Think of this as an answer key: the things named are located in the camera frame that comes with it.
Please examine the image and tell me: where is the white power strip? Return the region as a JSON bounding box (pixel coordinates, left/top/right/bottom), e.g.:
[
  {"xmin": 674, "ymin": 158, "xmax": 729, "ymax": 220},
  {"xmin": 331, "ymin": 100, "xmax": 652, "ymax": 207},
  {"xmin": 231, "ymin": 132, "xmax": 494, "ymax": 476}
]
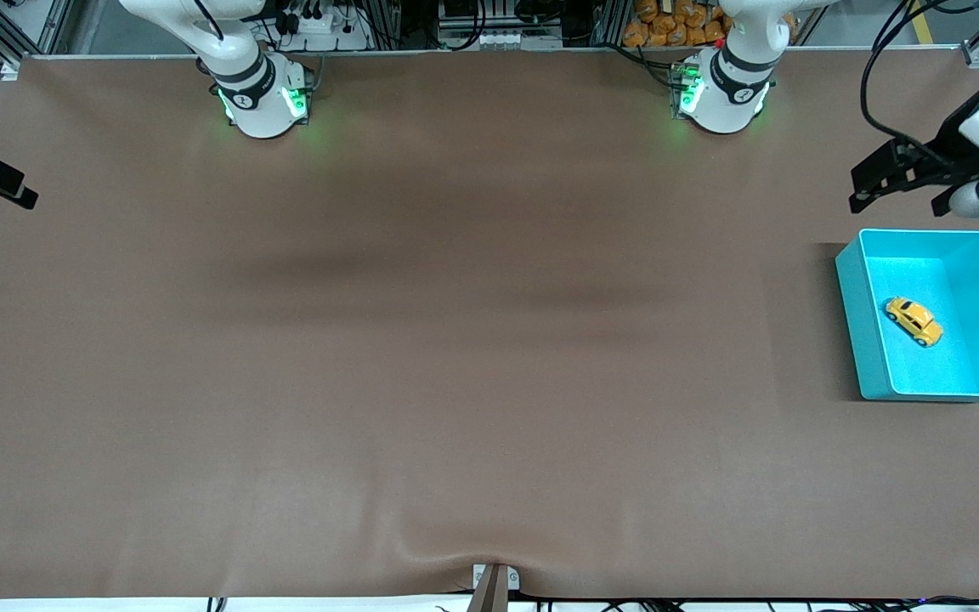
[{"xmin": 273, "ymin": 0, "xmax": 374, "ymax": 52}]

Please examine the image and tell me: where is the yellow beetle toy car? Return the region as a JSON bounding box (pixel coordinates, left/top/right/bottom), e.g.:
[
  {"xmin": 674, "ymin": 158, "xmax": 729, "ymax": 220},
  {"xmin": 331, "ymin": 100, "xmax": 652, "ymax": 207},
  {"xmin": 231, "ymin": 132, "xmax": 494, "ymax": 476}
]
[{"xmin": 884, "ymin": 297, "xmax": 944, "ymax": 348}]

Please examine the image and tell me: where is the brown table mat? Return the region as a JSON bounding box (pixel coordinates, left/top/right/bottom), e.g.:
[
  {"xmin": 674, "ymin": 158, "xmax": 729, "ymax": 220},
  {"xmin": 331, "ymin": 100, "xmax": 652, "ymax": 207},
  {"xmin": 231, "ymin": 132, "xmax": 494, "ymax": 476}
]
[{"xmin": 0, "ymin": 47, "xmax": 979, "ymax": 601}]

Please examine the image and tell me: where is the pile of orange toys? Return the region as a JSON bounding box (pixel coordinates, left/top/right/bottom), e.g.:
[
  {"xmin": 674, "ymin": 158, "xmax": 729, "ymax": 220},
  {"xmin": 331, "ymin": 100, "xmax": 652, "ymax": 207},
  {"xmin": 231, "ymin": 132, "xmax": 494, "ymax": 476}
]
[{"xmin": 623, "ymin": 0, "xmax": 799, "ymax": 48}]

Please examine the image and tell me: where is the white terminal block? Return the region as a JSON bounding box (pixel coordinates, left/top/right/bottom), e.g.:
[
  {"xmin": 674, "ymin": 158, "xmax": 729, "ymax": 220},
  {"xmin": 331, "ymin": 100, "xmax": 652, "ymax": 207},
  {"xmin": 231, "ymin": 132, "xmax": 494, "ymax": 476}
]
[{"xmin": 439, "ymin": 25, "xmax": 563, "ymax": 51}]

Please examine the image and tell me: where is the metal mat clamp bracket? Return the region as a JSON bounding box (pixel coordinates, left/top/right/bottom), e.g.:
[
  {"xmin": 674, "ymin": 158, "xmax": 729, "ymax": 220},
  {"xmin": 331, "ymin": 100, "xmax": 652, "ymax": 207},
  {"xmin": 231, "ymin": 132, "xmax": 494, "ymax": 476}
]
[{"xmin": 466, "ymin": 563, "xmax": 522, "ymax": 612}]

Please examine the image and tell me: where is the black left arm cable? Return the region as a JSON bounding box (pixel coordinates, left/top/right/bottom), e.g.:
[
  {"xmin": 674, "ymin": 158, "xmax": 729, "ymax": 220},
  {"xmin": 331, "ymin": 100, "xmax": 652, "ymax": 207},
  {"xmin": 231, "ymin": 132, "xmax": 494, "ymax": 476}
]
[{"xmin": 861, "ymin": 0, "xmax": 979, "ymax": 164}]

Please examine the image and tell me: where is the turquoise plastic bin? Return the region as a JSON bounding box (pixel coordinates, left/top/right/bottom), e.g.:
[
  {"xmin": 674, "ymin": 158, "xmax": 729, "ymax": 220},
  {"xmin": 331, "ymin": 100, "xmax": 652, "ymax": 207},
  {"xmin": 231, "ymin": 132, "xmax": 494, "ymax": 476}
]
[{"xmin": 835, "ymin": 228, "xmax": 979, "ymax": 402}]

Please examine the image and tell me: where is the black electronics box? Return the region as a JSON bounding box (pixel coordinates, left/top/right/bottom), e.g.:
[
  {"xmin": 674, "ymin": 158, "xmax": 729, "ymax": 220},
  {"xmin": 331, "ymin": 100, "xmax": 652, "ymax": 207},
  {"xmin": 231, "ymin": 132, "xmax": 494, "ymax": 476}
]
[{"xmin": 441, "ymin": 0, "xmax": 567, "ymax": 26}]

